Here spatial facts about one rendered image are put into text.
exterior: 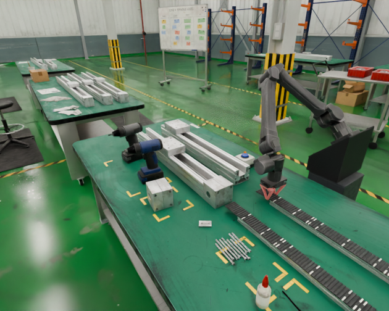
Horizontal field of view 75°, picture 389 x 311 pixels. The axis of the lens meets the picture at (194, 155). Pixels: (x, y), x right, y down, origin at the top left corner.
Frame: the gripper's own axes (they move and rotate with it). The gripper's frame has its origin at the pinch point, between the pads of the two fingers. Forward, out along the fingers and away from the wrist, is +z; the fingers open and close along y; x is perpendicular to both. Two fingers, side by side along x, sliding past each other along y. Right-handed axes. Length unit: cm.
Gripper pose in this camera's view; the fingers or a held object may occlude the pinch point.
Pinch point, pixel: (271, 195)
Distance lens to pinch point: 119.3
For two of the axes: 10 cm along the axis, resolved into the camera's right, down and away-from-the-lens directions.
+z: 0.1, 8.9, 4.5
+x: 5.5, 3.7, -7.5
